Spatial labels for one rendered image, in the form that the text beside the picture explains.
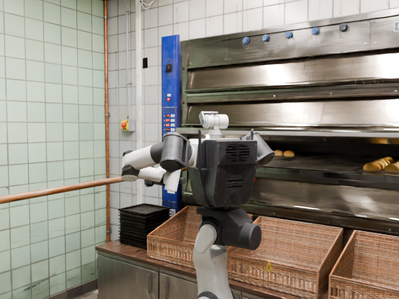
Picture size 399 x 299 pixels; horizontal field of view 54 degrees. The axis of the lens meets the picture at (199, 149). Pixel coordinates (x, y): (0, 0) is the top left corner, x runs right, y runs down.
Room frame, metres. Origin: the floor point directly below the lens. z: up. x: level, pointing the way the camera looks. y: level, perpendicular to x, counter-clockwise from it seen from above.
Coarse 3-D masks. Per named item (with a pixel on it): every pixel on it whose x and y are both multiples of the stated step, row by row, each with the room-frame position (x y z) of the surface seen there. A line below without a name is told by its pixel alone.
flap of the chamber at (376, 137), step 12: (180, 132) 2.87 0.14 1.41; (192, 132) 2.81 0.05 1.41; (204, 132) 2.75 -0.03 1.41; (228, 132) 2.64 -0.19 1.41; (240, 132) 2.58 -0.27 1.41; (264, 132) 2.48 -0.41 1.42; (276, 132) 2.44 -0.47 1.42; (288, 132) 2.39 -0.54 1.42; (300, 132) 2.35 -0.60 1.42; (312, 132) 2.31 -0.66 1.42; (324, 132) 2.27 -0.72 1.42; (336, 132) 2.23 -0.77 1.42; (348, 132) 2.19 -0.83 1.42; (360, 132) 2.15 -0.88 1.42
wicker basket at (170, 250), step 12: (180, 216) 2.88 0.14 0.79; (192, 216) 2.92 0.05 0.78; (252, 216) 2.66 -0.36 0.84; (156, 228) 2.65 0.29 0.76; (168, 228) 2.76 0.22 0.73; (180, 228) 2.88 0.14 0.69; (192, 228) 2.89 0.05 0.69; (156, 240) 2.54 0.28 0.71; (168, 240) 2.48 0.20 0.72; (192, 240) 2.86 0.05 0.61; (156, 252) 2.54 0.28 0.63; (168, 252) 2.48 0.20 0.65; (180, 252) 2.43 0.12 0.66; (192, 252) 2.38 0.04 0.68; (180, 264) 2.42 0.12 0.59; (192, 264) 2.38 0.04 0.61
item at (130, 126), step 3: (123, 120) 3.32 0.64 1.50; (126, 120) 3.30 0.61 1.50; (129, 120) 3.29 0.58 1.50; (132, 120) 3.32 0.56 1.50; (126, 123) 3.30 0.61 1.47; (129, 123) 3.29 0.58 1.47; (132, 123) 3.32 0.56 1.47; (126, 126) 3.30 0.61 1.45; (129, 126) 3.29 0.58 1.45; (132, 126) 3.32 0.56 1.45; (123, 129) 3.32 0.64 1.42; (126, 129) 3.30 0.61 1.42; (129, 129) 3.29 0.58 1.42; (132, 129) 3.32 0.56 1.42
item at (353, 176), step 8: (256, 168) 2.68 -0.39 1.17; (264, 168) 2.64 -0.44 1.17; (272, 168) 2.61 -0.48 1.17; (280, 168) 2.57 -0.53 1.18; (288, 168) 2.55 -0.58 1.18; (296, 168) 2.56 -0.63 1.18; (312, 176) 2.45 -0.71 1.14; (320, 176) 2.42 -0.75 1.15; (328, 176) 2.39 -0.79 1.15; (336, 176) 2.36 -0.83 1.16; (344, 176) 2.34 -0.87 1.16; (352, 176) 2.31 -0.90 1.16; (360, 176) 2.28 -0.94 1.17; (368, 176) 2.26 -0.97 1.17; (376, 176) 2.23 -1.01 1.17; (384, 176) 2.21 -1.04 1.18; (392, 176) 2.19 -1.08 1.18
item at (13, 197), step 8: (184, 168) 2.46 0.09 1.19; (120, 176) 2.03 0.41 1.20; (80, 184) 1.82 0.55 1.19; (88, 184) 1.85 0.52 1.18; (96, 184) 1.89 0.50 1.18; (104, 184) 1.93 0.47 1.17; (24, 192) 1.60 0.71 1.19; (32, 192) 1.62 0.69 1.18; (40, 192) 1.64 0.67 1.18; (48, 192) 1.67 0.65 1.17; (56, 192) 1.71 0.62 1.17; (0, 200) 1.50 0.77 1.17; (8, 200) 1.53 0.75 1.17; (16, 200) 1.56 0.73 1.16
